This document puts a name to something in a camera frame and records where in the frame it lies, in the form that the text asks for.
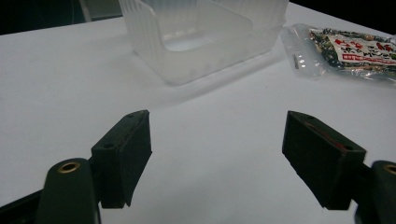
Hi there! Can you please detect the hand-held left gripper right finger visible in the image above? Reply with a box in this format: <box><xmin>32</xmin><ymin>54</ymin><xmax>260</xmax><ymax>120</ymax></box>
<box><xmin>281</xmin><ymin>110</ymin><xmax>368</xmax><ymax>211</ymax></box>

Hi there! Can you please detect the clear patterned snack packet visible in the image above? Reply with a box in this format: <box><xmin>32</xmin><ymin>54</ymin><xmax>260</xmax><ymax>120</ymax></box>
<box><xmin>279</xmin><ymin>23</ymin><xmax>396</xmax><ymax>84</ymax></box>

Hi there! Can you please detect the translucent plastic container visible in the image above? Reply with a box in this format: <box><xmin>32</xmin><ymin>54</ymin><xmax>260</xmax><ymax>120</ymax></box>
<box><xmin>118</xmin><ymin>0</ymin><xmax>290</xmax><ymax>86</ymax></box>

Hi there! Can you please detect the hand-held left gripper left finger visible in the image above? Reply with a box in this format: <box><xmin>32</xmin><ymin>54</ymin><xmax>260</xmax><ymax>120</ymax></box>
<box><xmin>91</xmin><ymin>109</ymin><xmax>153</xmax><ymax>210</ymax></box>

